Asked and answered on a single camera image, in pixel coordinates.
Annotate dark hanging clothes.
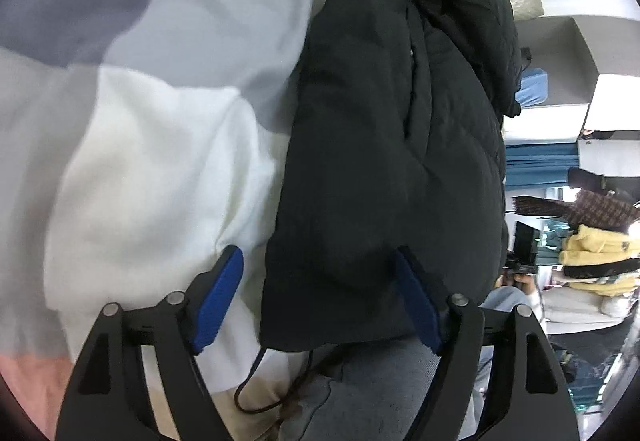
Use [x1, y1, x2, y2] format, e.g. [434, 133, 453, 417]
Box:
[513, 167, 639, 233]

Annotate pastel patchwork duvet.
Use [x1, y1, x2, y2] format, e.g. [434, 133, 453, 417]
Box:
[1, 0, 324, 439]

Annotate yellow folded clothes stack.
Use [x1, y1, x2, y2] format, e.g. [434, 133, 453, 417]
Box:
[558, 224, 639, 285]

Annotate light blue towel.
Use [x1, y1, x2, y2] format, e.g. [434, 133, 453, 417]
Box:
[515, 68, 549, 109]

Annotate black puffer jacket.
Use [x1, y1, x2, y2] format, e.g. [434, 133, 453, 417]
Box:
[259, 0, 521, 352]

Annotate person's right hand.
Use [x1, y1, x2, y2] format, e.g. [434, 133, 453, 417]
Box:
[513, 273, 538, 296]

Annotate grey wardrobe shelf unit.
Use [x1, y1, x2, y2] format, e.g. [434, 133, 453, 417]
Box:
[503, 16, 639, 146]

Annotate black cable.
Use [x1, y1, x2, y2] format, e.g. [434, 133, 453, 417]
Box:
[233, 344, 316, 416]

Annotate grey trousers of person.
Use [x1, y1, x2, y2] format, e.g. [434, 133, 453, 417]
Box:
[276, 285, 547, 441]

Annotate blue curtain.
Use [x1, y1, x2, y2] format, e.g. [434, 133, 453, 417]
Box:
[506, 143, 579, 191]

